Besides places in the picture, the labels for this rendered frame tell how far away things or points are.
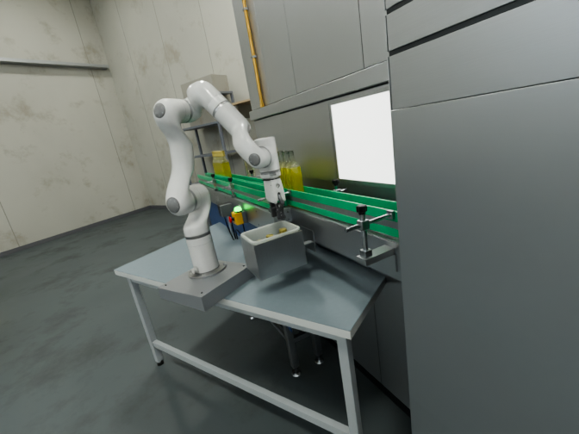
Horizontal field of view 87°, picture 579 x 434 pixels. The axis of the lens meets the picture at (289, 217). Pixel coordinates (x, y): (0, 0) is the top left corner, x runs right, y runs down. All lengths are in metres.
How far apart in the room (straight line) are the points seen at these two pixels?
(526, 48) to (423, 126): 0.16
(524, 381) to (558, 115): 0.39
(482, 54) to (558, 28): 0.08
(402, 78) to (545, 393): 0.53
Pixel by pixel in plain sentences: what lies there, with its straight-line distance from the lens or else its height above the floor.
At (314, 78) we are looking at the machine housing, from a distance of 1.49.
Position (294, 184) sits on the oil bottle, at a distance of 1.44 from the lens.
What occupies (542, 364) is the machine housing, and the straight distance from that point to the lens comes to 0.61.
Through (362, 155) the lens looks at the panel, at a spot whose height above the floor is 1.27.
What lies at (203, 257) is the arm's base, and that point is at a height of 0.90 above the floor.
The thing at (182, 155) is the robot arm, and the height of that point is 1.37.
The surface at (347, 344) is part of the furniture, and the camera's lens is 1.19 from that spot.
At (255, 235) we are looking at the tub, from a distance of 1.36.
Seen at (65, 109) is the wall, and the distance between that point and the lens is 8.39.
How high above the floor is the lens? 1.41
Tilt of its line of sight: 16 degrees down
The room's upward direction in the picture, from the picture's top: 10 degrees counter-clockwise
